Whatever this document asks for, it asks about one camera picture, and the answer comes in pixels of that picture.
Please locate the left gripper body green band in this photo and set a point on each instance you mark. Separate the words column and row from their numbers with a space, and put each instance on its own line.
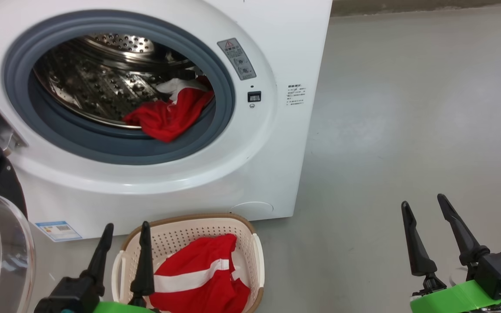
column 120, row 308

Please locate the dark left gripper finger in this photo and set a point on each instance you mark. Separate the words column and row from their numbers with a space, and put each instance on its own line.
column 144, row 269
column 99, row 265

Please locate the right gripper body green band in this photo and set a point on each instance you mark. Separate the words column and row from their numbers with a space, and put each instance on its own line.
column 455, row 300

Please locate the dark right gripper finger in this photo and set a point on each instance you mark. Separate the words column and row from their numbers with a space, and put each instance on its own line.
column 461, row 234
column 415, row 248

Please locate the red garment with white stripe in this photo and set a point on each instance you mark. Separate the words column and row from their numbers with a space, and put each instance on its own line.
column 198, row 261

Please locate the red garment with white collar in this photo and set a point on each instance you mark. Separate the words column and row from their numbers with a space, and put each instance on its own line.
column 168, row 119

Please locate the cream perforated laundry basket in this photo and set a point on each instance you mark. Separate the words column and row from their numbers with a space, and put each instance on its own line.
column 181, row 234

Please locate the white front-load washing machine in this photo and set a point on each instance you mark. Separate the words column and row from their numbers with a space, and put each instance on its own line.
column 242, row 165

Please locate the grey rubber door gasket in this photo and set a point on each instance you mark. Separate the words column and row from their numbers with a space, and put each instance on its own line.
column 15, row 87

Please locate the blue energy label sticker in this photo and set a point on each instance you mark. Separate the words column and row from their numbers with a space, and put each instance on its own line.
column 59, row 231

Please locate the round white filter cover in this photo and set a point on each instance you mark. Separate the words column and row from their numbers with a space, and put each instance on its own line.
column 252, row 211

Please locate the perforated steel washer drum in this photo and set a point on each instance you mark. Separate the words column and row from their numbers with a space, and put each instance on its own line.
column 102, row 87

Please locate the grey warning sticker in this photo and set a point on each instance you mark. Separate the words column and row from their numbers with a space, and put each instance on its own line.
column 236, row 58

